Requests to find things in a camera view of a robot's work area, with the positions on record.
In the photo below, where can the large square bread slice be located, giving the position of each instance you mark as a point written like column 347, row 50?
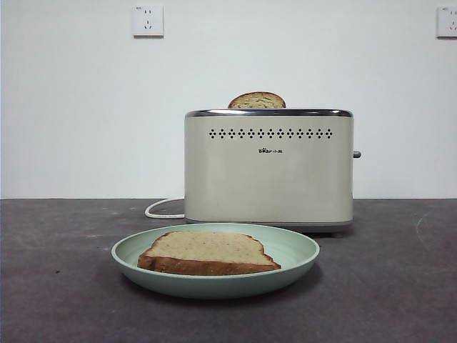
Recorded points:
column 207, row 250

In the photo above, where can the pale green round plate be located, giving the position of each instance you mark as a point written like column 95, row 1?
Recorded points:
column 214, row 287

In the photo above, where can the cream two-slot toaster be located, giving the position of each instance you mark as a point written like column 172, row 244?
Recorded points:
column 267, row 178

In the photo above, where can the small round-topped bread slice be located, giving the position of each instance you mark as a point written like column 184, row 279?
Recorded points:
column 257, row 101

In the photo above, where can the white wall socket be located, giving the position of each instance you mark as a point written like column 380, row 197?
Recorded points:
column 447, row 22
column 148, row 20

